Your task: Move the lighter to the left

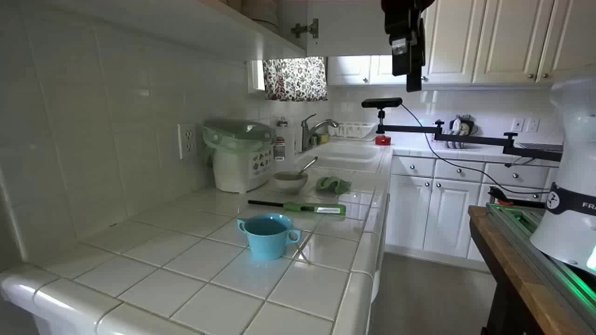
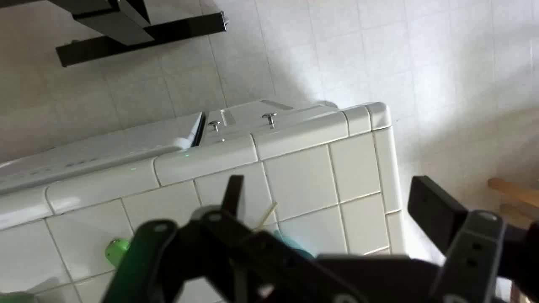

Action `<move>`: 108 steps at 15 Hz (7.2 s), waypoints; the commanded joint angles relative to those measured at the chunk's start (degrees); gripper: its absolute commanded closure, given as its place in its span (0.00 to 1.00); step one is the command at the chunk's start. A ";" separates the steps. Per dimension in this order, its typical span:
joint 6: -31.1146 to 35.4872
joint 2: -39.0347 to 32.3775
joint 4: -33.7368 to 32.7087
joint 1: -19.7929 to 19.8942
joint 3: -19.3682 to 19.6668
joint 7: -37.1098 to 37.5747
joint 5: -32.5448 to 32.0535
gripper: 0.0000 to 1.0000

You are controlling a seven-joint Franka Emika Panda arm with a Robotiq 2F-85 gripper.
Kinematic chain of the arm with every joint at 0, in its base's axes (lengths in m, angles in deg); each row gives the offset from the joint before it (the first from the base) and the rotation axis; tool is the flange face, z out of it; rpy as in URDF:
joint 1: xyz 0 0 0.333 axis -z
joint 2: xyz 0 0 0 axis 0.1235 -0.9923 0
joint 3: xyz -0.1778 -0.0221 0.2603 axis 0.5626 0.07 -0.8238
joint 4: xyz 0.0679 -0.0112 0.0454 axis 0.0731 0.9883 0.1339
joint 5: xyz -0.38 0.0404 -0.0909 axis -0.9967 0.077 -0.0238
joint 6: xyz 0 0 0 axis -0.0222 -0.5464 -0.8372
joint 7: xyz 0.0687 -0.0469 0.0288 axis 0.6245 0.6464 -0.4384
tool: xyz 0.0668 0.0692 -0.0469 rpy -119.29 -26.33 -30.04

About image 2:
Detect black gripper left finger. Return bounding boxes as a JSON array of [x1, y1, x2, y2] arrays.
[[220, 175, 244, 217]]

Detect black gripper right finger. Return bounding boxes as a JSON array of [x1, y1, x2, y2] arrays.
[[407, 175, 468, 252]]

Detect green long utility lighter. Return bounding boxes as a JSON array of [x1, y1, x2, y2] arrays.
[[104, 237, 129, 267]]

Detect wooden stick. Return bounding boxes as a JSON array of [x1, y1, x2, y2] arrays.
[[255, 202, 277, 229]]

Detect wooden chair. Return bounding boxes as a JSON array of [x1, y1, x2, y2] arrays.
[[486, 177, 539, 224]]

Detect black table frame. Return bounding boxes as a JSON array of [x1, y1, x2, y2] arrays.
[[50, 0, 227, 67]]

